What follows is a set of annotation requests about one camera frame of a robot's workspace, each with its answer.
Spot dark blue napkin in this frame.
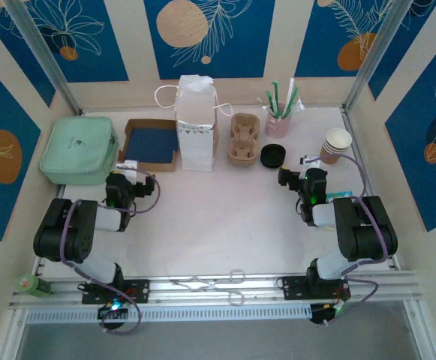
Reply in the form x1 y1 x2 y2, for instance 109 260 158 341
122 127 179 165

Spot white paper takeout bag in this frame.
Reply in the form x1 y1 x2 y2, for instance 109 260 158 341
154 73 234 173

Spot brown cardboard tray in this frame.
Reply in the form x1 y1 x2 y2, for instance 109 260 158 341
117 118 179 173

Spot teal white packet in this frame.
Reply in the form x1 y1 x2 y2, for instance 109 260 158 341
326 190 353 202

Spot pink straw holder cup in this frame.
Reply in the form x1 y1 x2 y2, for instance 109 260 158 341
265 103 290 140

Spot mint green lunch bag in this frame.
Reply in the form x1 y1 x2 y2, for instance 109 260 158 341
39 115 122 185

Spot green drinking straw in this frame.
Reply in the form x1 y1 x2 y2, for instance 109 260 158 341
264 91 278 119
284 85 300 117

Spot metal tongs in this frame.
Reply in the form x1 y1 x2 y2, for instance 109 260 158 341
170 268 247 307

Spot black controller board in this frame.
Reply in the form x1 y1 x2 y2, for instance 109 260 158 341
96 301 129 320
310 302 348 326

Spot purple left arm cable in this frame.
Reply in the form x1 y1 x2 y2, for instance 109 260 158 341
59 168 162 335

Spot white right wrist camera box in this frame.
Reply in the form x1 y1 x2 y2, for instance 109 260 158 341
300 153 322 168

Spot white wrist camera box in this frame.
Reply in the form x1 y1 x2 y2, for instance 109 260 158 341
300 153 322 168
115 160 140 180

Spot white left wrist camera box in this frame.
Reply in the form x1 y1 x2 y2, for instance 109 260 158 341
115 160 140 180

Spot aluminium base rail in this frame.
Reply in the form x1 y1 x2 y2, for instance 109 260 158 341
9 270 421 307

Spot white slotted cable duct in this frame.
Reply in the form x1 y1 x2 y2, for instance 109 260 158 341
26 304 313 324

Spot aluminium frame post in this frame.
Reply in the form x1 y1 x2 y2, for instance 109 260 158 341
341 0 416 113
3 0 83 116

